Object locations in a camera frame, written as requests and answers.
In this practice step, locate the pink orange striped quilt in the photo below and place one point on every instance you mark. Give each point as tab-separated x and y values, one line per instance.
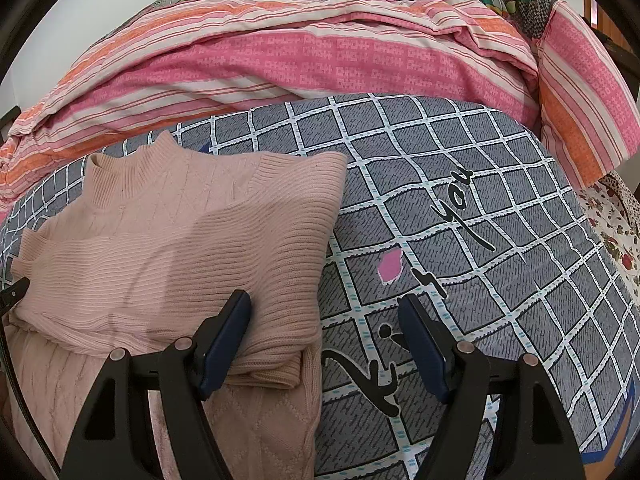
212	57

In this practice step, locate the grey checked bed blanket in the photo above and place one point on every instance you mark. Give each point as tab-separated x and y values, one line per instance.
458	205

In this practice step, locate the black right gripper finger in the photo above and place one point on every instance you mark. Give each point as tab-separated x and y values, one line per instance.
113	436
533	438

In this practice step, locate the white floral bed sheet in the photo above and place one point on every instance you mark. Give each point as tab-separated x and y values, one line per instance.
613	212

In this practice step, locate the black opposite right gripper finger tip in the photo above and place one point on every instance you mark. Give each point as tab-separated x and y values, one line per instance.
12	295

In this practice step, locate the pink knit sweater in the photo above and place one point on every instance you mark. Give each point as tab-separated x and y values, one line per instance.
157	241

